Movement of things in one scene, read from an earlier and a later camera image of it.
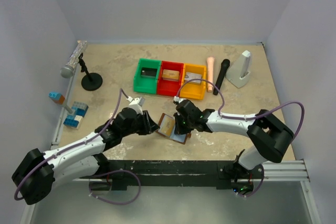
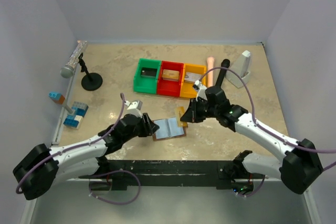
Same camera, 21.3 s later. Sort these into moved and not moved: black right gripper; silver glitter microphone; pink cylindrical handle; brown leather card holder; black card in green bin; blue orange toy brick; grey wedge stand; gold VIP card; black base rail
Moved: gold VIP card; brown leather card holder; black right gripper
Not moved: pink cylindrical handle; grey wedge stand; silver glitter microphone; blue orange toy brick; black base rail; black card in green bin
